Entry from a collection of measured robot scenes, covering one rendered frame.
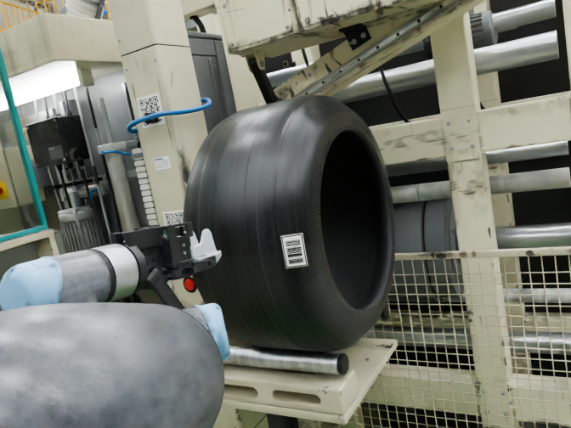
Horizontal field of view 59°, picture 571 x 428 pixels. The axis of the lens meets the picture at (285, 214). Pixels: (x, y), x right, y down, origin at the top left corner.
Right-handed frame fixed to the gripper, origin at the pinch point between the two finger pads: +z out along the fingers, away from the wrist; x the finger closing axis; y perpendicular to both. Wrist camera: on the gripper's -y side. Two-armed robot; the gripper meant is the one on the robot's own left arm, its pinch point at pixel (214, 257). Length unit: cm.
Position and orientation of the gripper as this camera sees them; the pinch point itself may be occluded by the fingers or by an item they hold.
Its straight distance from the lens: 87.2
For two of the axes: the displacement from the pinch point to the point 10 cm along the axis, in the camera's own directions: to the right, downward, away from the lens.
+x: -8.6, 0.8, 5.1
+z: 5.0, -1.1, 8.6
